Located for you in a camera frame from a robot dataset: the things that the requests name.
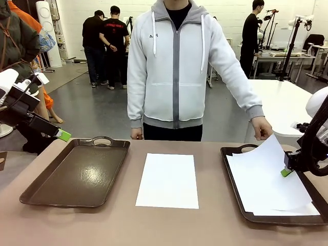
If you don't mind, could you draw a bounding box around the person in white hoodie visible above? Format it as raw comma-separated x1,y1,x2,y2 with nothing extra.
127,0,265,142

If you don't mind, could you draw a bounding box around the person's right hand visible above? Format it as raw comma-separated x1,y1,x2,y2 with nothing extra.
130,127,144,140

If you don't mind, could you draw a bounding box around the person's left forearm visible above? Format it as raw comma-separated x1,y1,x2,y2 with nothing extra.
229,69,265,122

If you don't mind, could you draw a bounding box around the man in black sweater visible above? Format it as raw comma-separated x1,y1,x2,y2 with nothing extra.
240,0,265,79

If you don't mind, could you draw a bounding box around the person's left hand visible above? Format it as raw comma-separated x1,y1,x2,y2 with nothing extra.
252,116,274,141

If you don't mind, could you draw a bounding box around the man in plain black shirt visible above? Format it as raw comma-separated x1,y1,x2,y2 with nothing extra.
81,9,105,88

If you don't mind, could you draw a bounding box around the orange garment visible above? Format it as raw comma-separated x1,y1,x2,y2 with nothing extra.
7,0,54,111

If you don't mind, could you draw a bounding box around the blue patterned cloth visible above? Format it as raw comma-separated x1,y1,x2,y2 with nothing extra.
38,28,56,53

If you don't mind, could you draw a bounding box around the white A4 paper sheet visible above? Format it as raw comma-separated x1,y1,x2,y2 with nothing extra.
226,152,321,217
135,153,200,210
225,133,313,212

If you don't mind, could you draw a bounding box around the black office chair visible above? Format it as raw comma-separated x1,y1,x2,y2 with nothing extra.
303,34,325,52

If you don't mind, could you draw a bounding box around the mannequin leg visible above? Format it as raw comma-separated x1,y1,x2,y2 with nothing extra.
33,86,64,124

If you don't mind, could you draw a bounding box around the black tripod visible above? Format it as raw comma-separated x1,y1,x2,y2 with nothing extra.
278,15,305,83

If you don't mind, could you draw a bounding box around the person's right forearm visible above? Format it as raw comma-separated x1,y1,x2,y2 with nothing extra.
127,74,145,129

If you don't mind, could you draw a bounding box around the brown board edge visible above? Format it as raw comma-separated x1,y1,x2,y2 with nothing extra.
0,151,8,172

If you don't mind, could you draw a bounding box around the dark green jacket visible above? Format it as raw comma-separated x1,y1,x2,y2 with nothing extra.
0,0,42,77

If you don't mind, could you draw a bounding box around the white round base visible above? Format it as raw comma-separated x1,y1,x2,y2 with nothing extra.
0,125,14,138

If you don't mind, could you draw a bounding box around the grey workshop desk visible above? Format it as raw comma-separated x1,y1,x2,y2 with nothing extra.
252,50,316,80

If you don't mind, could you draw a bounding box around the black corrugated cable hose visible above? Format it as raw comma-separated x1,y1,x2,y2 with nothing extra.
296,102,328,177

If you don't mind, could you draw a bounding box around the white tower air conditioner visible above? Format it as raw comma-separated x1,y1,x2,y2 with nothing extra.
35,1,63,68

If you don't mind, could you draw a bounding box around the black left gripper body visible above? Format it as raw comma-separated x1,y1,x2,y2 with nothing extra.
0,86,40,127

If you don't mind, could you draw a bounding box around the brown plastic tray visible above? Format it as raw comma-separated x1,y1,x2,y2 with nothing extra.
220,143,328,227
19,135,131,209

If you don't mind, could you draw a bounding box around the man in red-print black shirt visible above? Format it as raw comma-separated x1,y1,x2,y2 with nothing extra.
99,5,130,91

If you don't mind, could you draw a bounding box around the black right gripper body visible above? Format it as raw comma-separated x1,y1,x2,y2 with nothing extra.
284,150,309,172

